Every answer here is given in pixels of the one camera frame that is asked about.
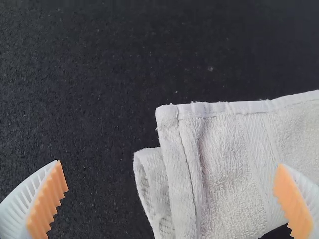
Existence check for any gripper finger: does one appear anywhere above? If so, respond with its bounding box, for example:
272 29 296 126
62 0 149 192
0 160 69 239
272 163 319 239

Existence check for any pale towel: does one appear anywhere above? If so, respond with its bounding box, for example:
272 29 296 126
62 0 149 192
133 89 319 239

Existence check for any black mat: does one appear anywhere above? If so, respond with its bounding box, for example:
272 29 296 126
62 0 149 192
0 0 319 239

